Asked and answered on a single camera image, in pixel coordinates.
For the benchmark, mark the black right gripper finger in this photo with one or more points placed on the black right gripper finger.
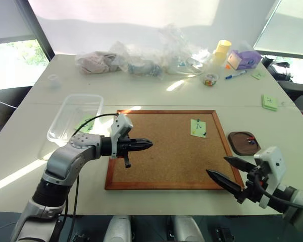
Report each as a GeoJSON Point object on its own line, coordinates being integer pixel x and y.
{"type": "Point", "coordinates": [240, 164]}
{"type": "Point", "coordinates": [224, 182]}

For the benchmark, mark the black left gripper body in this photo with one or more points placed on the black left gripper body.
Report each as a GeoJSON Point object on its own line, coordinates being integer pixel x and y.
{"type": "Point", "coordinates": [123, 147]}

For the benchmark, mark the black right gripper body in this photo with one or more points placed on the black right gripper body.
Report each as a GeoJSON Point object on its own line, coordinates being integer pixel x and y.
{"type": "Point", "coordinates": [255, 186]}

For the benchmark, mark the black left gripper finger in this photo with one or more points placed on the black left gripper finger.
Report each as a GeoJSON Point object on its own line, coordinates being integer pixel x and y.
{"type": "Point", "coordinates": [141, 148]}
{"type": "Point", "coordinates": [141, 142]}

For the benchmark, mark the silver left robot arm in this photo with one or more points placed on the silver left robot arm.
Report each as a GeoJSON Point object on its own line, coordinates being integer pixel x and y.
{"type": "Point", "coordinates": [65, 158]}

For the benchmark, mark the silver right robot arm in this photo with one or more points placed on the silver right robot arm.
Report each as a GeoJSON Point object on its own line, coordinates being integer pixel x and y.
{"type": "Point", "coordinates": [301, 199]}

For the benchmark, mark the wood framed cork board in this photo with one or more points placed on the wood framed cork board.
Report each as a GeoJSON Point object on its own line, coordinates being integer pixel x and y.
{"type": "Point", "coordinates": [171, 156]}

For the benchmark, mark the green paper note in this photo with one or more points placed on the green paper note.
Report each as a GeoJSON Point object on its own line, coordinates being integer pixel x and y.
{"type": "Point", "coordinates": [84, 123]}
{"type": "Point", "coordinates": [258, 75]}

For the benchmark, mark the green sticky note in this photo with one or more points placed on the green sticky note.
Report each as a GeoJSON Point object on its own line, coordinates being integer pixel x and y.
{"type": "Point", "coordinates": [197, 128]}

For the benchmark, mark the green sticky note pad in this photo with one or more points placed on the green sticky note pad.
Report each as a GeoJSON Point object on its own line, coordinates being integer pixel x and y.
{"type": "Point", "coordinates": [269, 103]}

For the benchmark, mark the small bowl of pins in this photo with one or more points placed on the small bowl of pins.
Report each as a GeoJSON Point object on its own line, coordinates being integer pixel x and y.
{"type": "Point", "coordinates": [210, 79]}

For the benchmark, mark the dark brown wooden tray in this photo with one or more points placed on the dark brown wooden tray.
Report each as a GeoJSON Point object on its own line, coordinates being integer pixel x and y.
{"type": "Point", "coordinates": [240, 146]}

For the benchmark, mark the clear plastic container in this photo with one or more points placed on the clear plastic container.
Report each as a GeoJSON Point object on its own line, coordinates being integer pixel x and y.
{"type": "Point", "coordinates": [65, 118]}

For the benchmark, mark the plastic bag with blue items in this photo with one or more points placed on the plastic bag with blue items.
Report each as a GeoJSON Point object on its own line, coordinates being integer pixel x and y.
{"type": "Point", "coordinates": [144, 68]}

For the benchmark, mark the blue capped white marker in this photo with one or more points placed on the blue capped white marker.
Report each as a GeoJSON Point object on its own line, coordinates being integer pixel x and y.
{"type": "Point", "coordinates": [236, 74]}

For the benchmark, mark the plastic bag with pink cloth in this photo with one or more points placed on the plastic bag with pink cloth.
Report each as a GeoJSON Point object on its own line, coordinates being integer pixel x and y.
{"type": "Point", "coordinates": [98, 61]}

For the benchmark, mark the small clear plastic cup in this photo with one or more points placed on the small clear plastic cup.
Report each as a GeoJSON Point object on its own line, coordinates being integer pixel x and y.
{"type": "Point", "coordinates": [54, 81]}

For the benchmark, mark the crumpled clear plastic bags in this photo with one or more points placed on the crumpled clear plastic bags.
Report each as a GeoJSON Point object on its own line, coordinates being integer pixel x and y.
{"type": "Point", "coordinates": [176, 50]}

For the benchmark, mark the black office chair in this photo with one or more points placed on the black office chair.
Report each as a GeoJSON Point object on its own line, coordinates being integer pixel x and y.
{"type": "Point", "coordinates": [288, 75]}

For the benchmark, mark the purple tissue box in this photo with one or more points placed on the purple tissue box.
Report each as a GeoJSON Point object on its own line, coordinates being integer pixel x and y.
{"type": "Point", "coordinates": [243, 60]}

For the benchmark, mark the yellow paper cup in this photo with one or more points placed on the yellow paper cup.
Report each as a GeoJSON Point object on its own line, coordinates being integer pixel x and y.
{"type": "Point", "coordinates": [219, 59]}

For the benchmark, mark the yellow cup stack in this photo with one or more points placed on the yellow cup stack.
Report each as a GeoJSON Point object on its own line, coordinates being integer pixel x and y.
{"type": "Point", "coordinates": [223, 46]}

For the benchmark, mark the dark chair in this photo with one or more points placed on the dark chair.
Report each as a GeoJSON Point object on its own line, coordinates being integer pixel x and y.
{"type": "Point", "coordinates": [5, 100]}

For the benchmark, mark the white roller blind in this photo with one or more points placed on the white roller blind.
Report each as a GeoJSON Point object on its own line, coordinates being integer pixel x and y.
{"type": "Point", "coordinates": [290, 27]}
{"type": "Point", "coordinates": [7, 17]}

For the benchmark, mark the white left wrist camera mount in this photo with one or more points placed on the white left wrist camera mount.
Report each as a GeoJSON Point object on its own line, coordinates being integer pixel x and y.
{"type": "Point", "coordinates": [122, 124]}

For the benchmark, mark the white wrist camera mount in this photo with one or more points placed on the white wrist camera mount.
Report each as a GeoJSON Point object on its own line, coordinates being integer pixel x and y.
{"type": "Point", "coordinates": [122, 124]}
{"type": "Point", "coordinates": [274, 161]}

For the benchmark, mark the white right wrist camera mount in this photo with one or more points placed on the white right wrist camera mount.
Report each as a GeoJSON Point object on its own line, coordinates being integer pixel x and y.
{"type": "Point", "coordinates": [274, 161]}

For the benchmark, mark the dark window frame post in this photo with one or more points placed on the dark window frame post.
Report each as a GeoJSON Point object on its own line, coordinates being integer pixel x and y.
{"type": "Point", "coordinates": [38, 30]}

